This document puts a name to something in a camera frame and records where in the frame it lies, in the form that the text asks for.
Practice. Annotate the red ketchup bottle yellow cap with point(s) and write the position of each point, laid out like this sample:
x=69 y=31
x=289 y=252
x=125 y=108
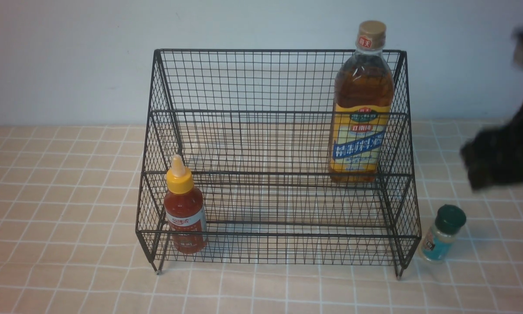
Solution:
x=185 y=210

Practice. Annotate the black blurred gripper body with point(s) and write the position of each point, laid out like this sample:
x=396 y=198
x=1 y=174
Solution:
x=494 y=157

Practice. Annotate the large cooking oil bottle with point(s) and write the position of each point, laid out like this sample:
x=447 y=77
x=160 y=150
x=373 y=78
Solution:
x=363 y=94

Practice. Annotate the beige checkered tablecloth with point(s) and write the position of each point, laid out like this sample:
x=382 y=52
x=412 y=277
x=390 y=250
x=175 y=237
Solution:
x=68 y=244

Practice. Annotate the black wire mesh rack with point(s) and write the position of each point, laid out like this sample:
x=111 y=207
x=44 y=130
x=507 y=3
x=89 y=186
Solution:
x=253 y=126

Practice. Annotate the small green-capped spice jar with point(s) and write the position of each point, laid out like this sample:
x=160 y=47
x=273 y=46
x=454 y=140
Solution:
x=441 y=235

